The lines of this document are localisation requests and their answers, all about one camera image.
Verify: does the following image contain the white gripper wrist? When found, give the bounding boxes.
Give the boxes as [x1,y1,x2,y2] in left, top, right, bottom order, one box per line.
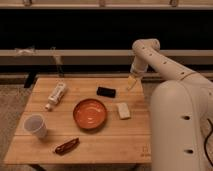
[126,64,148,90]

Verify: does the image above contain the brown snack bar wrapper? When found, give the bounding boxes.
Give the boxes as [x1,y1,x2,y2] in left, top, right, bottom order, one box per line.
[54,138,80,155]

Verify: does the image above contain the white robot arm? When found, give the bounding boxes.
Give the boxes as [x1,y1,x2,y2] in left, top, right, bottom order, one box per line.
[130,39,213,171]

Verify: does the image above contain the white plastic cup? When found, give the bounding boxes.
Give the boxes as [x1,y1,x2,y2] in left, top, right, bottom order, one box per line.
[23,115,47,139]

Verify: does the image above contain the white tube bottle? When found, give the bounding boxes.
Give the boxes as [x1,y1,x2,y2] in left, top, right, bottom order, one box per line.
[45,82,67,111]

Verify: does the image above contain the orange bowl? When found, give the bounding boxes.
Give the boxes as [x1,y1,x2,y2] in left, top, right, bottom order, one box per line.
[73,99,108,130]

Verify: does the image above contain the wooden wall rail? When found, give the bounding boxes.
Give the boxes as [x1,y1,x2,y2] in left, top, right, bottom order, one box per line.
[0,50,213,65]

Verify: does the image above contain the wooden table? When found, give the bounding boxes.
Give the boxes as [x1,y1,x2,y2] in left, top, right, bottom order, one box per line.
[4,78,151,164]

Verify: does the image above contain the black cable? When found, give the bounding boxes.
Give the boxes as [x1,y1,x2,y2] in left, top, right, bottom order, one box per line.
[203,118,213,168]

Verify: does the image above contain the white sponge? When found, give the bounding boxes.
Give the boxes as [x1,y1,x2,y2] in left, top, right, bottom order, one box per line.
[117,103,130,119]

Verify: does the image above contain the black eraser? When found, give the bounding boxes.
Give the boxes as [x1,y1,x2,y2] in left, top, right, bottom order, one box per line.
[97,87,116,98]

